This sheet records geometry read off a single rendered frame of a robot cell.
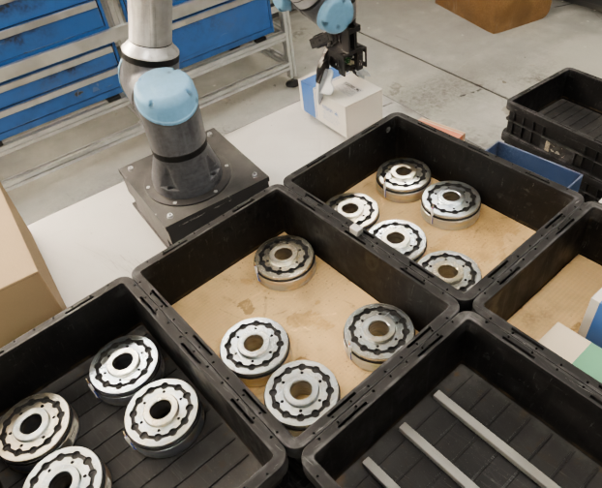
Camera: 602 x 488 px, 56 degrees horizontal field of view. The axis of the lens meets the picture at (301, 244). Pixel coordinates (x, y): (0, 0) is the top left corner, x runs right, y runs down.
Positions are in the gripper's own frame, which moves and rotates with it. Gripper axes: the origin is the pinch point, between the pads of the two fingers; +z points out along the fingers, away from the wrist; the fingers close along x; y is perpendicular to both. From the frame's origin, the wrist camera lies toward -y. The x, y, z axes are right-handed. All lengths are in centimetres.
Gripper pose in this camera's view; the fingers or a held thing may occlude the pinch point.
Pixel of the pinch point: (339, 93)
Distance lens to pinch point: 152.1
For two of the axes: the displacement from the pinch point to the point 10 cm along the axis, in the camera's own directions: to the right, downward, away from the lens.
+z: 1.0, 7.1, 7.0
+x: 8.1, -4.6, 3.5
